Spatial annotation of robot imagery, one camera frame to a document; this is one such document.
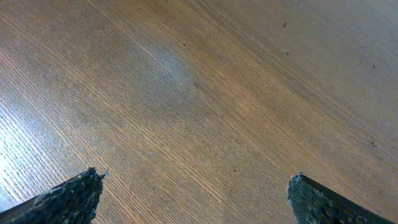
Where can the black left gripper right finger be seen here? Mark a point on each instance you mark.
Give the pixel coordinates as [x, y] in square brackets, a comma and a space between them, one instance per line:
[314, 203]

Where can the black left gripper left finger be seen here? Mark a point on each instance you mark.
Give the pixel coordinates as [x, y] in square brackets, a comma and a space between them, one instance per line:
[72, 202]

